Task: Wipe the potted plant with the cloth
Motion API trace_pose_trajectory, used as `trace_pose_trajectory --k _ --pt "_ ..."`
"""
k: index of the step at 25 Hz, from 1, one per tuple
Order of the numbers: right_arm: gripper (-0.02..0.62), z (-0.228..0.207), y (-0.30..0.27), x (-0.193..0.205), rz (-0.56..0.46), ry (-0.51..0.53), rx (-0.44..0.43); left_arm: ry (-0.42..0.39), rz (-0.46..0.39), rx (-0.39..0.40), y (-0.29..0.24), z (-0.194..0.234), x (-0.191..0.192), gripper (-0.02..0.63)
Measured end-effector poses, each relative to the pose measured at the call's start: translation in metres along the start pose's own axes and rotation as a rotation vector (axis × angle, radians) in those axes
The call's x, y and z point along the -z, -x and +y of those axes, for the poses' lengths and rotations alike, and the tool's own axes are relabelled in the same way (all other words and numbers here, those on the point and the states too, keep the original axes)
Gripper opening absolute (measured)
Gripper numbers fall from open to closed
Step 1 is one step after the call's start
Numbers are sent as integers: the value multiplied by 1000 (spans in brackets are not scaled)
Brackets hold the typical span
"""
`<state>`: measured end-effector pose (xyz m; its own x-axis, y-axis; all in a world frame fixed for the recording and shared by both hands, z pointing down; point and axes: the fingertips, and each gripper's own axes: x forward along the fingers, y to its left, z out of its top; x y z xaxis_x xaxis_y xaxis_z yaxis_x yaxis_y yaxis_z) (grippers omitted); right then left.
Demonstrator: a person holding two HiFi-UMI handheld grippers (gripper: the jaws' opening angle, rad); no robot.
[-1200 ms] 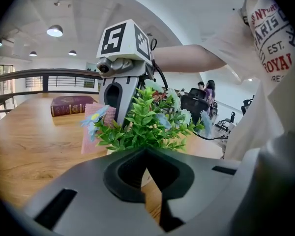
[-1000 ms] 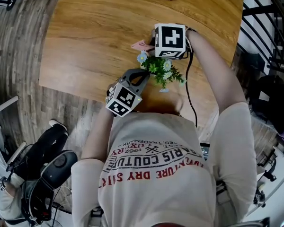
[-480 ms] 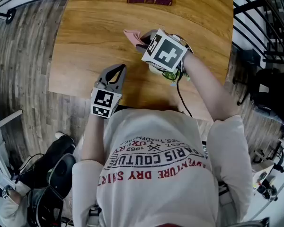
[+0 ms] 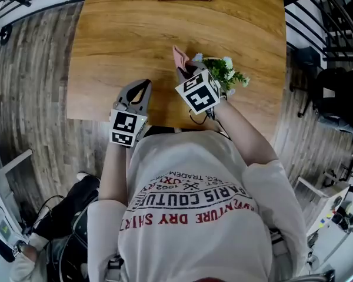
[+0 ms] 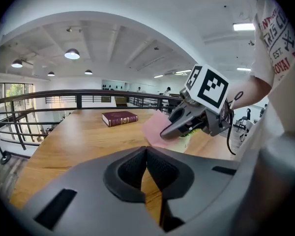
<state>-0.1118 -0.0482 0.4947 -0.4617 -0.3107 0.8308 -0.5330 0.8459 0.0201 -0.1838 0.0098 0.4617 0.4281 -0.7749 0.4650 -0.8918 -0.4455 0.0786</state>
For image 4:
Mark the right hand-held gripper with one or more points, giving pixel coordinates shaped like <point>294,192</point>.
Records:
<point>201,94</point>

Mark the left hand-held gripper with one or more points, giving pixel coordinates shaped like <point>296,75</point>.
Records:
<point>123,125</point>

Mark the pink cloth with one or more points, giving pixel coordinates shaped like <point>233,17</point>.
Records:
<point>180,56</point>

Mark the flowering plant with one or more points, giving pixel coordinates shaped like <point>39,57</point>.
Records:
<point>220,69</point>

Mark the person's left forearm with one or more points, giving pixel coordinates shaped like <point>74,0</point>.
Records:
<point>113,178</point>

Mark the person's right forearm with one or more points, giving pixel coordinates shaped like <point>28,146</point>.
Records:
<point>247,137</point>

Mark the black floor box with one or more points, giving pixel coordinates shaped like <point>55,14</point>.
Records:
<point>307,63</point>

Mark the black round railing foot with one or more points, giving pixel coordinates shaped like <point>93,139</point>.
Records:
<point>6,35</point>

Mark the black office chair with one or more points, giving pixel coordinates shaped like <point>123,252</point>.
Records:
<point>338,95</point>

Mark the person's white printed shirt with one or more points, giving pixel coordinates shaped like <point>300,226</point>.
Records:
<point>194,239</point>

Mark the white side desk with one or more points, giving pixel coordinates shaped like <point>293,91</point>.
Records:
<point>3,204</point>

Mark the white work desk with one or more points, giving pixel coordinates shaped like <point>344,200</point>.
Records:
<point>326,204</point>

